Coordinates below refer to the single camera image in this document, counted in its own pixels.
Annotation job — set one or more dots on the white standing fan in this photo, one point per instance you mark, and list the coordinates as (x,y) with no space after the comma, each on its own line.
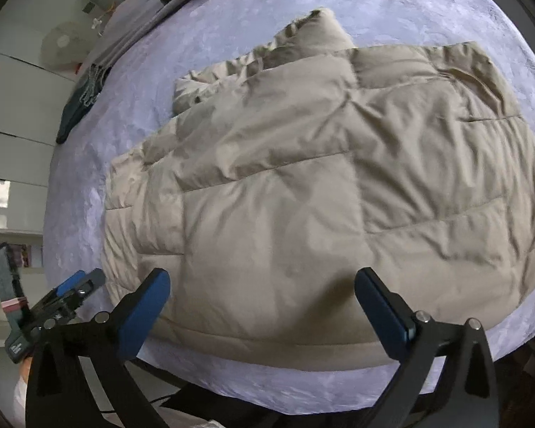
(67,45)

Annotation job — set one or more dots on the dark green folded garment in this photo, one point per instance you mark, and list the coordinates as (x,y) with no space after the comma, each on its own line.
(82,99)

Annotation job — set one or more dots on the person's left hand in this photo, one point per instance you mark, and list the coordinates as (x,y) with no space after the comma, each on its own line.
(25,369)

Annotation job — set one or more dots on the grey folded bed cover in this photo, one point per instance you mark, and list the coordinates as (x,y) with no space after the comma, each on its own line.
(132,20)

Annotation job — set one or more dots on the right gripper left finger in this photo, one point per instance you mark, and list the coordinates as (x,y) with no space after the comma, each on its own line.
(58,394)

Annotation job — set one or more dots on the lavender embossed bed blanket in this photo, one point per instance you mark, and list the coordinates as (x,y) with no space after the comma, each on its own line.
(138,99)

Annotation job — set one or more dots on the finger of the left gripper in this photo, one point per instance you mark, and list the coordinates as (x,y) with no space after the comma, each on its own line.
(70,283)

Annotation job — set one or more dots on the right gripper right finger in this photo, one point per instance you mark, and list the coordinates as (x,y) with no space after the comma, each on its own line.
(466,394)

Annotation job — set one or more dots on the beige quilted down jacket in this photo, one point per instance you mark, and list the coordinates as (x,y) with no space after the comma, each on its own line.
(283,172)

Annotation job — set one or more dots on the white wardrobe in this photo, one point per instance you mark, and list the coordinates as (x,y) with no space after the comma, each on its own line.
(31,100)

